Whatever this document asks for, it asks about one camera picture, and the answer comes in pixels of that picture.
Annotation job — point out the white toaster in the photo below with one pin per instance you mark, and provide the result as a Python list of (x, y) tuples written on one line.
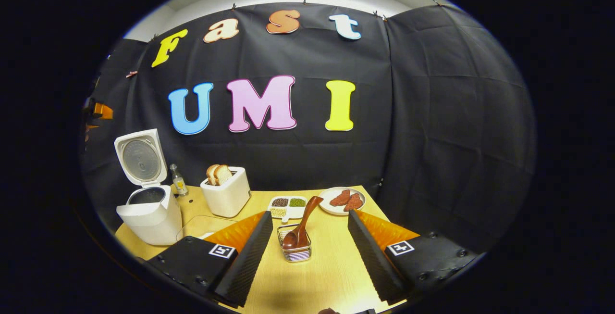
[(228, 198)]

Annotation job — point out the small glass bottle yellow label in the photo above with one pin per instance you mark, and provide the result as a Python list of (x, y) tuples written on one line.
[(179, 184)]

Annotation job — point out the white divided grain dish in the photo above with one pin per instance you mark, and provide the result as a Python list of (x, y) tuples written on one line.
[(288, 213)]

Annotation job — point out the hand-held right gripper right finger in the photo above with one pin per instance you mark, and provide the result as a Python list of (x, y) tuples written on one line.
[(370, 261)]

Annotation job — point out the red meat piece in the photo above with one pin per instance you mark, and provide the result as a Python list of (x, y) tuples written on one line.
[(354, 202), (340, 197)]

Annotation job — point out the clear rice container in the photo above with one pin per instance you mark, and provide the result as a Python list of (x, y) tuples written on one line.
[(206, 222)]

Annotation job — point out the white rice cooker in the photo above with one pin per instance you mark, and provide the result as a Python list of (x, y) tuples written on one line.
[(153, 222)]

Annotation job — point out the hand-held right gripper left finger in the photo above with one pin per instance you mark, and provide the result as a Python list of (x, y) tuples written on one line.
[(245, 266)]

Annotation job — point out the round white plate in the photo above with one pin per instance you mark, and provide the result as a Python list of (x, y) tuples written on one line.
[(326, 206)]

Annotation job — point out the bread slice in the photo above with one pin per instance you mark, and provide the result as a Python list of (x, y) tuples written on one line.
[(211, 174), (223, 173)]

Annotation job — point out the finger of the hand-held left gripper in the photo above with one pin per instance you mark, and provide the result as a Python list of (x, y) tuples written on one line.
[(103, 111)]

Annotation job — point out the brown wooden spoon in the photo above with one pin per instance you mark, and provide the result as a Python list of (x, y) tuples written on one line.
[(305, 218)]

